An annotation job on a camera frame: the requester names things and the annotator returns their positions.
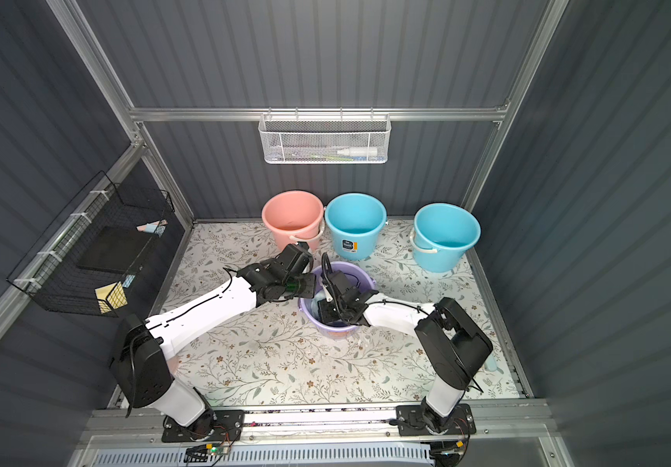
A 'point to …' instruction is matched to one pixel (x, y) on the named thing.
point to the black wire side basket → (94, 257)
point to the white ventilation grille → (273, 454)
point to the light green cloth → (314, 308)
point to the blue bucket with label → (356, 221)
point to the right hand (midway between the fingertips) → (319, 312)
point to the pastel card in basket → (157, 227)
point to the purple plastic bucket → (360, 275)
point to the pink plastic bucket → (295, 216)
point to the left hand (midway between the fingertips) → (317, 288)
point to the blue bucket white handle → (441, 233)
